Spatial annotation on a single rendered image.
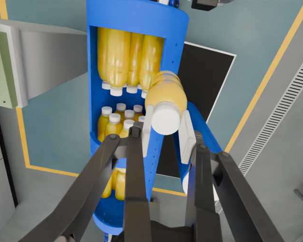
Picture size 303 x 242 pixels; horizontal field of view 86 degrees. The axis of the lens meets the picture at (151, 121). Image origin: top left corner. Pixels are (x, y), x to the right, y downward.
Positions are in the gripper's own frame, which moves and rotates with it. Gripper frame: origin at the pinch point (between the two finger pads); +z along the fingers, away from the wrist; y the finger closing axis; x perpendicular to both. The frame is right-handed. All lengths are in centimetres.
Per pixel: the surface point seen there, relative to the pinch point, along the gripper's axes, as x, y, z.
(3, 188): -196, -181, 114
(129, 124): -17.9, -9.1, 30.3
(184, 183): -56, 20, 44
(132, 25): 10.3, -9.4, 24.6
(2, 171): -171, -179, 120
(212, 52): 3, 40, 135
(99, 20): 10.3, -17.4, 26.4
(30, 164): -169, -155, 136
